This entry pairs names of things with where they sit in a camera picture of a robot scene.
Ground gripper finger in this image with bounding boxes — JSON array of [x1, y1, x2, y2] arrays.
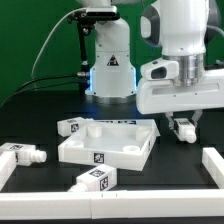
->
[[165, 112, 176, 131], [191, 110, 202, 127]]

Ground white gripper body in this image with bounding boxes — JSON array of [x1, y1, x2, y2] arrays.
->
[[136, 59, 224, 114]]

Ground white square table top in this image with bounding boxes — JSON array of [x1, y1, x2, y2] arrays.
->
[[58, 120, 157, 171]]

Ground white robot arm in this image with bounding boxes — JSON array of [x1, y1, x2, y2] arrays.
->
[[136, 0, 224, 114]]

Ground marker tag sheet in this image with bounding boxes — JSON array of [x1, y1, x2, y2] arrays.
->
[[96, 118, 162, 137]]

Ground white front fence bar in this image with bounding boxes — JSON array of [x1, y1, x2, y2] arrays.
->
[[0, 189, 224, 220]]

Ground white left fence bar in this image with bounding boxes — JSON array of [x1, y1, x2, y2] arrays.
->
[[0, 151, 16, 191]]

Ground black camera stand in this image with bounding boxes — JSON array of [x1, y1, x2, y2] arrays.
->
[[67, 10, 120, 95]]

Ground grey cable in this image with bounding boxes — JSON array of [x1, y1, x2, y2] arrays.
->
[[31, 9, 84, 81]]

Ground black cables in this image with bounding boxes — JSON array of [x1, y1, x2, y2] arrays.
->
[[0, 73, 91, 108]]

